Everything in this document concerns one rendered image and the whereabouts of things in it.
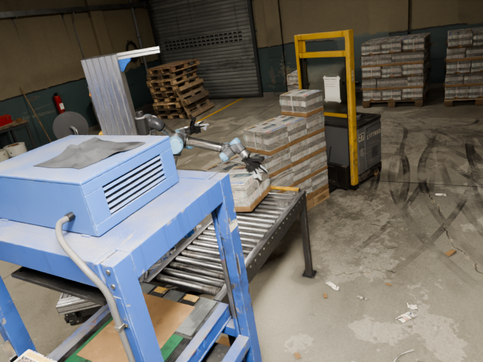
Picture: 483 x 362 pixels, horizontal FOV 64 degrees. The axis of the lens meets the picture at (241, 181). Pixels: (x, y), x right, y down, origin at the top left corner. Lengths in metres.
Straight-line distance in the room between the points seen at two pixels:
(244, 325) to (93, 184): 1.06
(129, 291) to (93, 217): 0.27
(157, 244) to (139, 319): 0.23
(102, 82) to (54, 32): 7.53
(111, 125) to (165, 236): 1.94
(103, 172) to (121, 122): 1.82
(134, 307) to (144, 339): 0.13
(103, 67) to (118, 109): 0.32
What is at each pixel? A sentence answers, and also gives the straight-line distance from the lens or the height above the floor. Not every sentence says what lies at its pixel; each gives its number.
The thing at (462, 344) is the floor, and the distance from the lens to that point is 3.04.
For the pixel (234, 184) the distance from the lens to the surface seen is 2.76.
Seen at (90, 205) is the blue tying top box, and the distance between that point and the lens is 1.31.
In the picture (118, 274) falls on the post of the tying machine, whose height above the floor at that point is 1.52.
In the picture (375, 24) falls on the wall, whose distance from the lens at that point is 9.97.
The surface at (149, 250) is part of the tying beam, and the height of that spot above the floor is 1.51.
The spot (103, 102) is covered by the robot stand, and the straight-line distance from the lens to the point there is 3.11.
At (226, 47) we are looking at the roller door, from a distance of 11.33.
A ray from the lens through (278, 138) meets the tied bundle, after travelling 3.90.
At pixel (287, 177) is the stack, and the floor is 0.52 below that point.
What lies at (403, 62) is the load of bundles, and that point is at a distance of 8.30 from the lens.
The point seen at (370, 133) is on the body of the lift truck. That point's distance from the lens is 4.94.
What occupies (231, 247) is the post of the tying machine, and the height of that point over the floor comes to 1.22.
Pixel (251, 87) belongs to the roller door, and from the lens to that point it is 11.17.
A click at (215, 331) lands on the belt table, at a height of 0.74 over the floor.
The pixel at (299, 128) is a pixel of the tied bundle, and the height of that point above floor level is 0.98.
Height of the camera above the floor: 2.13
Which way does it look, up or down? 23 degrees down
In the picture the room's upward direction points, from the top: 9 degrees counter-clockwise
